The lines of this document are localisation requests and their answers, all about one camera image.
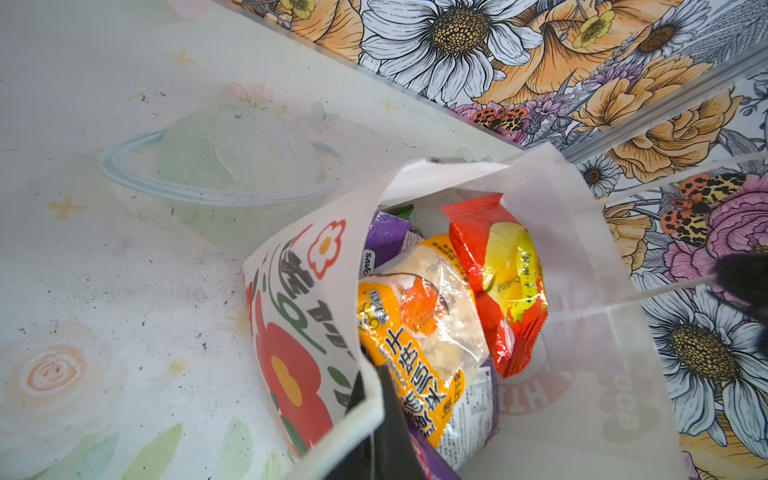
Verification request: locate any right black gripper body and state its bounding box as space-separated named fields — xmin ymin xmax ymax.
xmin=715 ymin=252 xmax=767 ymax=326

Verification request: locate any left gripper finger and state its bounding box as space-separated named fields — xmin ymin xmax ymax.
xmin=325 ymin=366 xmax=426 ymax=480

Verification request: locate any purple grape candy bag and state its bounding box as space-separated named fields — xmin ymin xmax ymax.
xmin=360 ymin=212 xmax=498 ymax=479

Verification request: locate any small orange snack packet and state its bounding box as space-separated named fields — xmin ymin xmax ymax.
xmin=357 ymin=234 xmax=489 ymax=447

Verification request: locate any white paper bag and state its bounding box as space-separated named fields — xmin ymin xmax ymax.
xmin=243 ymin=145 xmax=686 ymax=479

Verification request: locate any red yellow snack packet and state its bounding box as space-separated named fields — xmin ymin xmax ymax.
xmin=441 ymin=193 xmax=548 ymax=378

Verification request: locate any green snack bag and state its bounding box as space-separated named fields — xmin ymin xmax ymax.
xmin=386 ymin=204 xmax=415 ymax=221

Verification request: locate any floral pastel table mat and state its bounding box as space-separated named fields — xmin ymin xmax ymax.
xmin=1 ymin=1 xmax=515 ymax=479

